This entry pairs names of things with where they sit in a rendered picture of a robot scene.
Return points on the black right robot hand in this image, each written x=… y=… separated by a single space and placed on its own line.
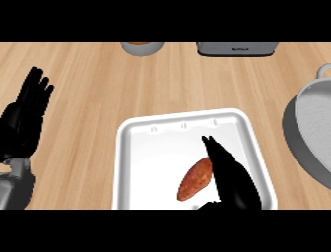
x=234 y=178

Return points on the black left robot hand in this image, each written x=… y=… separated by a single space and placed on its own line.
x=25 y=114

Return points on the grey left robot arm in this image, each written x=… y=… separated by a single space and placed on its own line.
x=6 y=188

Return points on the orange sweet potato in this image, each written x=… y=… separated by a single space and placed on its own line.
x=196 y=179

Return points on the white rectangular tray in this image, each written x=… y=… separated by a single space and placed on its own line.
x=171 y=154

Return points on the grey bowl with brown contents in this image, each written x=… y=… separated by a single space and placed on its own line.
x=142 y=48

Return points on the grey box appliance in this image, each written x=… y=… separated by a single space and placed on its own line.
x=236 y=49

